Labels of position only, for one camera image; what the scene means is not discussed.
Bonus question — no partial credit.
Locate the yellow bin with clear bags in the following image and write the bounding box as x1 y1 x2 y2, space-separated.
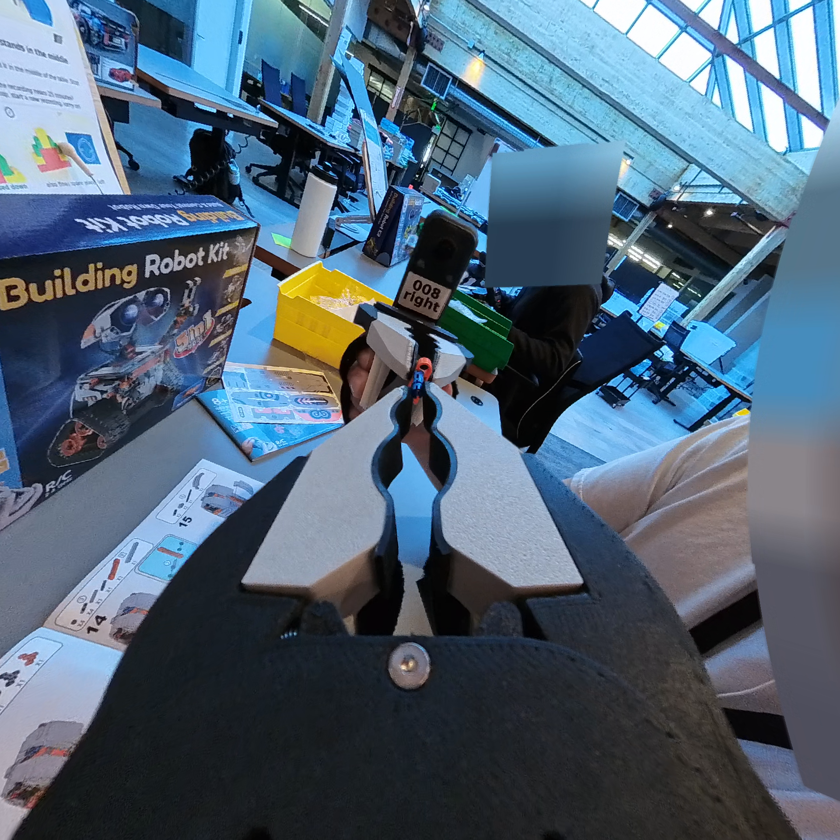
276 261 389 363

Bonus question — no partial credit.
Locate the blue booklet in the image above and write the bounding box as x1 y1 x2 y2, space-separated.
196 387 347 462

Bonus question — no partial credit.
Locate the black backpack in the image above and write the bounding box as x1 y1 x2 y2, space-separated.
188 128 242 203

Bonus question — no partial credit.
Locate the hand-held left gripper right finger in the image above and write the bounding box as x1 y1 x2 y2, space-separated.
420 382 586 636

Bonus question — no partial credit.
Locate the person's right hand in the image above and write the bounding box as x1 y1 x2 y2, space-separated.
344 363 454 490

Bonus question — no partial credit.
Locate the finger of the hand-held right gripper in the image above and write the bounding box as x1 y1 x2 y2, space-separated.
365 319 420 389
425 340 472 389

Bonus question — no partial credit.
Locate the robot kit box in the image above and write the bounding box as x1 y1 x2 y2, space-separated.
362 185 427 268
0 195 260 534

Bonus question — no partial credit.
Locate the grey desk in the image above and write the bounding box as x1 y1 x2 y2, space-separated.
0 259 506 664

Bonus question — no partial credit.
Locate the toy car box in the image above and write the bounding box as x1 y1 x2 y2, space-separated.
67 0 140 91

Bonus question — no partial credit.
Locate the black office chair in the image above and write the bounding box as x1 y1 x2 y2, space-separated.
518 314 665 455

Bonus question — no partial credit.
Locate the white instruction manual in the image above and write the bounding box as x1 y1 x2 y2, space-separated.
0 458 265 821

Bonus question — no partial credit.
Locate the white water bottle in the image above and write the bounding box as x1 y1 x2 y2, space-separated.
290 164 340 259

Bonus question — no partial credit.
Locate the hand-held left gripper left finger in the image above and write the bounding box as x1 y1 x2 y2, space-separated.
240 386 404 636

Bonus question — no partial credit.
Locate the green bin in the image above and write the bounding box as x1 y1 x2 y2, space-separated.
436 289 515 373

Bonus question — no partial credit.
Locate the sticker sheet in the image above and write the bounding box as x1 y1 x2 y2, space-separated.
222 362 343 425

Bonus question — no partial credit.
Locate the instruction sign board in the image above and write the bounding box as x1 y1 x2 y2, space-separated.
0 0 130 196

